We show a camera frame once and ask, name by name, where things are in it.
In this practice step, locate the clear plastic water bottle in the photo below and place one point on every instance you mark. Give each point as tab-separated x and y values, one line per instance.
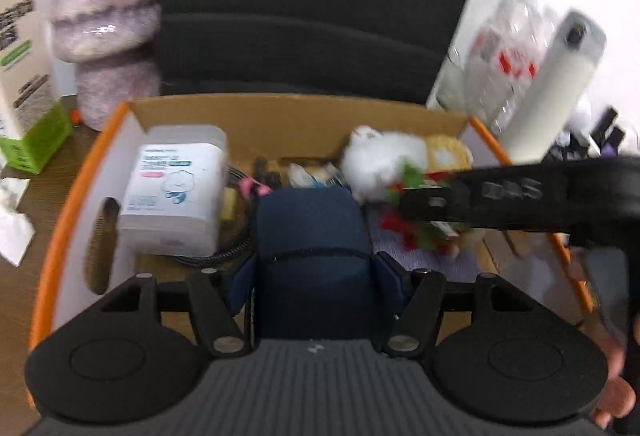
537	40
492	45

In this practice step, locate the purple woven pouch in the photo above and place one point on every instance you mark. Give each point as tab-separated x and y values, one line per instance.
440	261

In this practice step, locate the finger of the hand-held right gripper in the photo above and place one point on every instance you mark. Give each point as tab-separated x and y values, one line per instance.
425	203

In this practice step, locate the yellow eraser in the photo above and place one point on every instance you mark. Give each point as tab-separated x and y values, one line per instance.
228	206

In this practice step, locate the mottled pink stone vase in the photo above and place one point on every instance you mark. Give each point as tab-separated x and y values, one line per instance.
105	15

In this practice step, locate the red cardboard box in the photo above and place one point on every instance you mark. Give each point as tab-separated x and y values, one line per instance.
300	125

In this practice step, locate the clear drinking glass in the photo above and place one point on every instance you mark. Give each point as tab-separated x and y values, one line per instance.
447	85

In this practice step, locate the black office chair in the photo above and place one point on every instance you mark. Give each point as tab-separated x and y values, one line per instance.
300	15

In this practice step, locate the person's right hand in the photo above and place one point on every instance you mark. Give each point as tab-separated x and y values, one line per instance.
620	398

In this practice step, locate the navy zip pouch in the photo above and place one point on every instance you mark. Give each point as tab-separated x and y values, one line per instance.
315	266

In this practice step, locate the yellow white plush toy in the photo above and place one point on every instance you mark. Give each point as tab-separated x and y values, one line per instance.
380	160

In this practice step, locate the white green milk carton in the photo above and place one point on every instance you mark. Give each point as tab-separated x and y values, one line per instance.
30	65

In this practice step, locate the crinkled blue white wrapper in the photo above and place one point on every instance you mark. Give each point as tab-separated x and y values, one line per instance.
305	176

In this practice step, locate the red green fabric ornament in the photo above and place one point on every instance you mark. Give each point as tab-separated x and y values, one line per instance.
400	231

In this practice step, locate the crumpled white tissue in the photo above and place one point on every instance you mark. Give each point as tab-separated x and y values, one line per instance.
15	226

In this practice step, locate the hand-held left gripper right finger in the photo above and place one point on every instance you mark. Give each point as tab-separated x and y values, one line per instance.
390	286

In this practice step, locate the white cotton swab box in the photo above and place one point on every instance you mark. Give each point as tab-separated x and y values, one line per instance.
170	196

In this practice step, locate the white thermos bottle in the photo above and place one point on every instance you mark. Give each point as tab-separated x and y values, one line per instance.
550	90

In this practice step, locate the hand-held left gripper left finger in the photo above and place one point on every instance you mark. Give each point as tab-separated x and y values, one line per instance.
240	286

